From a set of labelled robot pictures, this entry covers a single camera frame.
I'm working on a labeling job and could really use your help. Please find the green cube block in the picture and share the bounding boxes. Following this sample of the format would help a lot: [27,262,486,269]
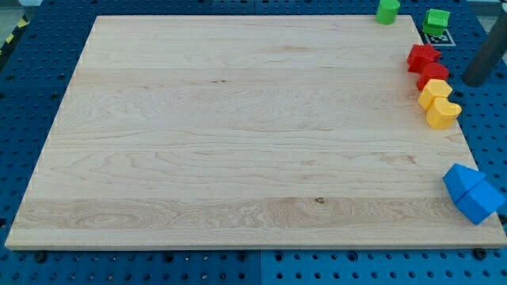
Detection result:
[422,9,451,36]

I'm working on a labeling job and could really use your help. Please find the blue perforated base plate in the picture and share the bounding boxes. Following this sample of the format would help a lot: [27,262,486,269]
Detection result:
[1,1,506,284]

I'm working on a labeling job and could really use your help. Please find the blue triangle block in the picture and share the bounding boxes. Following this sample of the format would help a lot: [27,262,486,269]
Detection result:
[443,164,486,203]

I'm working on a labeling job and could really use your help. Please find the yellow hexagon block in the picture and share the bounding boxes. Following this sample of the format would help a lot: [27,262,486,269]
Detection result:
[417,78,452,111]

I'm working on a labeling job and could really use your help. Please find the black white fiducial marker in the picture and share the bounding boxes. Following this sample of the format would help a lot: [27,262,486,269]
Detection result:
[424,29,456,47]

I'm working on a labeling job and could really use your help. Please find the yellow heart block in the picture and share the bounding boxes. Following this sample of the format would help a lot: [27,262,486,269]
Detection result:
[425,97,462,130]

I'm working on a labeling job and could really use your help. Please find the blue cube block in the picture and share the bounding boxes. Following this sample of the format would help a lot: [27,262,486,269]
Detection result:
[456,180,506,225]

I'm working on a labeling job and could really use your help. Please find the red round block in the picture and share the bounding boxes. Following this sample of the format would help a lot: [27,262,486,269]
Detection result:
[416,63,449,90]

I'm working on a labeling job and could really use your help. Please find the red star block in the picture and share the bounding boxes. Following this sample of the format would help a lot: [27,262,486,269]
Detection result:
[406,44,441,74]

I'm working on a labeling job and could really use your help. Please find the green cylinder block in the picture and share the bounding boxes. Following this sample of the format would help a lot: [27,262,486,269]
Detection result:
[375,0,401,25]

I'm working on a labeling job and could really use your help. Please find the light wooden board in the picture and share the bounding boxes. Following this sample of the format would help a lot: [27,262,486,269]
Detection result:
[6,15,506,251]

